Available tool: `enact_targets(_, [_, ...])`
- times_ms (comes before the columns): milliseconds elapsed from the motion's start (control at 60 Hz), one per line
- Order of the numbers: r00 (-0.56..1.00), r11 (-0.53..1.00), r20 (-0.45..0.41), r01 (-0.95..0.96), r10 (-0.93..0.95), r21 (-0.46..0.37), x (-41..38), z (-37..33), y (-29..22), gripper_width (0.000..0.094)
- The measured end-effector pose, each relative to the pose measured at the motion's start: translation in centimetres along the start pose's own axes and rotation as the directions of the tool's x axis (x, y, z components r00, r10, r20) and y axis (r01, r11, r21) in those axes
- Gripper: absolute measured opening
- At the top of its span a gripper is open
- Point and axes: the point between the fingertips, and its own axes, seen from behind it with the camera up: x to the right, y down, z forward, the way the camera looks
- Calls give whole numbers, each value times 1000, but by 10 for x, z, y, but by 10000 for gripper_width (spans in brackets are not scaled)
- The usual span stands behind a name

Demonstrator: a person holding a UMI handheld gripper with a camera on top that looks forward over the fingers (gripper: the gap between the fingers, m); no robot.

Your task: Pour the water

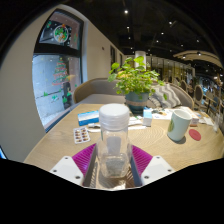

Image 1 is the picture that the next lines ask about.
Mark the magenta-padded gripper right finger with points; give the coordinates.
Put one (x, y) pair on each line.
(156, 168)

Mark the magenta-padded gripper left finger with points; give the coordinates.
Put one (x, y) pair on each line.
(66, 168)

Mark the clear bottle with white cap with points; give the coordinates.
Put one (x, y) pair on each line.
(114, 140)

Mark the blister pack of pills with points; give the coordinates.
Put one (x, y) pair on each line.
(81, 135)

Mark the white ointment tube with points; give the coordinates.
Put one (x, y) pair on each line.
(93, 125)

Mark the small blue white box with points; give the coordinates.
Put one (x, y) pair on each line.
(147, 118)

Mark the flat round red coaster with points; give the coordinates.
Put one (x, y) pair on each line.
(195, 135)

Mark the illustrated paper pamphlet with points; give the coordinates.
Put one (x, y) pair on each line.
(161, 114)

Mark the flat blue white box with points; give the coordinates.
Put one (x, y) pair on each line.
(88, 117)

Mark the grey white chevron cushion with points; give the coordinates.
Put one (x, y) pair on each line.
(166, 95)

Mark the clear plastic cup with straw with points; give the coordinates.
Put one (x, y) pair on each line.
(217, 122)

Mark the grey curved sofa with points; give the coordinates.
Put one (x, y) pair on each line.
(96, 90)

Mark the group of dining chairs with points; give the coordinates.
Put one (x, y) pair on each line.
(198, 93)

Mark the green potted plant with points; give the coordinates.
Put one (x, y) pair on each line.
(135, 81)

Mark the window with festive decals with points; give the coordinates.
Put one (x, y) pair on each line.
(56, 76)

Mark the white round pillar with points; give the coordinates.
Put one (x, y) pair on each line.
(140, 55)

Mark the group of ceiling lights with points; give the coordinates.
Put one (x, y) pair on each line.
(156, 30)

